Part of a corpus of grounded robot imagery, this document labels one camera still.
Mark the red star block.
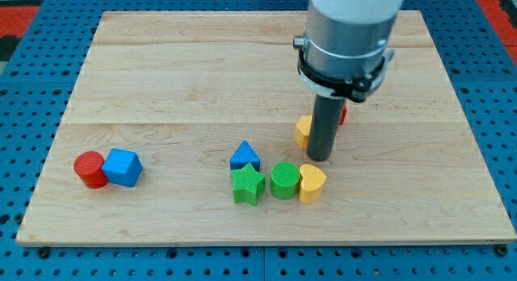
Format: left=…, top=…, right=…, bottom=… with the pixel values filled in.
left=339, top=105, right=348, bottom=126

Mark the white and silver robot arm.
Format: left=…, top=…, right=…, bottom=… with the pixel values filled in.
left=293, top=0, right=403, bottom=103

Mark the green star block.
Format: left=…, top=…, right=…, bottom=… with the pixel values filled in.
left=230, top=163, right=266, bottom=206

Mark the blue triangle block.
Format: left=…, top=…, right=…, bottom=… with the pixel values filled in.
left=229, top=140, right=261, bottom=172

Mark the yellow block behind rod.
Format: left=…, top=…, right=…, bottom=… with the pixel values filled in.
left=294, top=115, right=312, bottom=149

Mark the green cylinder block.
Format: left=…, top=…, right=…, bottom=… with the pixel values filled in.
left=270, top=161, right=300, bottom=199

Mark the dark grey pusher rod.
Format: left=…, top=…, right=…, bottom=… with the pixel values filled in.
left=306, top=95, right=345, bottom=161

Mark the yellow heart block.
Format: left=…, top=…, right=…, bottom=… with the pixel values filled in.
left=299, top=164, right=326, bottom=203

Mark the light wooden board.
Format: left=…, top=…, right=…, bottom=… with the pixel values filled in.
left=16, top=10, right=516, bottom=247

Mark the blue cube block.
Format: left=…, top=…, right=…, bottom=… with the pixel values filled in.
left=102, top=149, right=143, bottom=187

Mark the red cylinder block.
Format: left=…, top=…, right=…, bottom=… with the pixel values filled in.
left=74, top=151, right=109, bottom=189

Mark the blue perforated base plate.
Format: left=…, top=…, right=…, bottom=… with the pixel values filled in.
left=1, top=0, right=516, bottom=280

